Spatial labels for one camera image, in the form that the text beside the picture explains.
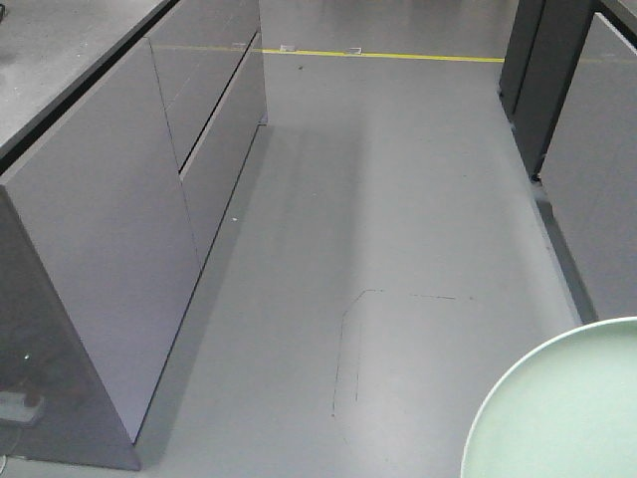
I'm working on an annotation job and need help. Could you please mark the dark tall cabinet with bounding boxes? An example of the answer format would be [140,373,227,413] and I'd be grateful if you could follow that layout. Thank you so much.
[499,1,636,323]

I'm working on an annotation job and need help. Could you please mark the light green round plate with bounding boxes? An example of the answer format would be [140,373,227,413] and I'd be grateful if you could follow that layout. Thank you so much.
[460,317,636,477]

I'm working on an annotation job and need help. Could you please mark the grey kitchen island cabinet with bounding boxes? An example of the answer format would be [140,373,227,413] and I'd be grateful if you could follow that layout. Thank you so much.
[1,1,267,470]

